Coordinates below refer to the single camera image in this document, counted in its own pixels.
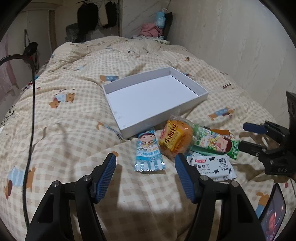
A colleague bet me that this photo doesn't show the white patterned cloth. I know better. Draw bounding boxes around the white patterned cloth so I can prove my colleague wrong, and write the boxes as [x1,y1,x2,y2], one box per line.
[132,35,170,44]

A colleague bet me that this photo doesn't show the brown snack packet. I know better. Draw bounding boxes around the brown snack packet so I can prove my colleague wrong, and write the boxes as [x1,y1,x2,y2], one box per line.
[211,129,230,139]

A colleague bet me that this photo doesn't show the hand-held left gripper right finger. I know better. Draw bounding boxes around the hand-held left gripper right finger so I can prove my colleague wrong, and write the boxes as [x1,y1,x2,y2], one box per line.
[174,153,266,241]

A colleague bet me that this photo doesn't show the checked bear-print blanket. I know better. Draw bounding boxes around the checked bear-print blanket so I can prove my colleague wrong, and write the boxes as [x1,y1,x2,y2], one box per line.
[0,36,294,241]

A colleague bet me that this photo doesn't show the black hanging bag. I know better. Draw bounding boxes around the black hanging bag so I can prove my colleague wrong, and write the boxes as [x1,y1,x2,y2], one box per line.
[23,29,40,70]

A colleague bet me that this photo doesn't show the large black hanging garment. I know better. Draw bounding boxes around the large black hanging garment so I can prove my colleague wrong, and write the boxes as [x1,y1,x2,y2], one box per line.
[77,2,99,42]

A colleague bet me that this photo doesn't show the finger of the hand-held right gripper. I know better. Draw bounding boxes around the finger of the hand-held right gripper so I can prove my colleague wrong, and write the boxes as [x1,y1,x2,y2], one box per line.
[238,140,273,160]
[243,120,286,139]

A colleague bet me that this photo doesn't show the black cable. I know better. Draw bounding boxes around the black cable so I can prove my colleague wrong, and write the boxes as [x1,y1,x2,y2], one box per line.
[0,54,36,230]

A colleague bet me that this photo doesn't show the black smartphone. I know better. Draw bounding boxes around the black smartphone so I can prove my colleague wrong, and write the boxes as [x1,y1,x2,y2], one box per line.
[259,183,287,241]

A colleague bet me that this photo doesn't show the grey woven hat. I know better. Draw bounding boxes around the grey woven hat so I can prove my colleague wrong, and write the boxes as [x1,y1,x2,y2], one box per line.
[65,23,80,42]

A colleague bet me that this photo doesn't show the blue cartoon candy packet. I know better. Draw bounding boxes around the blue cartoon candy packet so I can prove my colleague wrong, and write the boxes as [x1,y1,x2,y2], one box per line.
[134,130,167,172]

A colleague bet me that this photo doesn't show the green cartoon candy packet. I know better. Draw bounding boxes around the green cartoon candy packet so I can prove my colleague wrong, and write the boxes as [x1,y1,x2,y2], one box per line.
[192,124,241,160]

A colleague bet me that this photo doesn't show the white cardboard box tray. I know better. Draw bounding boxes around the white cardboard box tray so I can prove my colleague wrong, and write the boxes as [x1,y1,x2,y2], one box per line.
[102,67,210,139]

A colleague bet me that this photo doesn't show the light blue pouch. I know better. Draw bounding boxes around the light blue pouch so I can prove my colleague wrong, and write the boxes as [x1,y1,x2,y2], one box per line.
[155,10,166,27]

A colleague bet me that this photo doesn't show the cow-print biscuit packet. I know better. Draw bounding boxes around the cow-print biscuit packet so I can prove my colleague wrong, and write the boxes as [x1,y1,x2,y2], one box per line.
[186,154,237,182]

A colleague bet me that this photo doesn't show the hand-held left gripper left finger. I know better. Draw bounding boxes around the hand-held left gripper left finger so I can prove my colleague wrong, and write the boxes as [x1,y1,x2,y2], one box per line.
[24,153,117,241]

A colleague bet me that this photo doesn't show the bun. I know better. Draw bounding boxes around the bun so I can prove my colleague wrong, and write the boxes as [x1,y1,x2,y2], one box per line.
[158,113,193,160]

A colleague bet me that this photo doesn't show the small black hanging garment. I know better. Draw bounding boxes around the small black hanging garment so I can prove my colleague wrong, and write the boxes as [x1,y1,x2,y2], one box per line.
[105,1,117,29]

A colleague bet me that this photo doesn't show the pink cloth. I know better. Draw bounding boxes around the pink cloth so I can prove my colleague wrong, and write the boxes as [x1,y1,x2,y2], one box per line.
[141,23,163,37]

